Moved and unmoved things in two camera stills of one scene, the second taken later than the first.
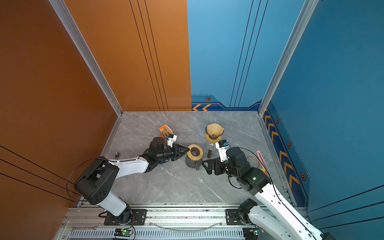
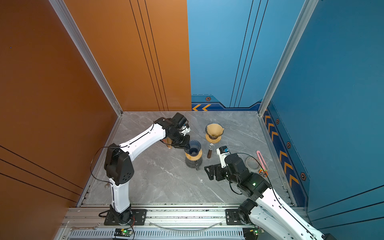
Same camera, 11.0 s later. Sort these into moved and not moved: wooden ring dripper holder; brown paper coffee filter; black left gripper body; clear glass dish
Moved: black left gripper body
Not moved: clear glass dish; wooden ring dripper holder; brown paper coffee filter
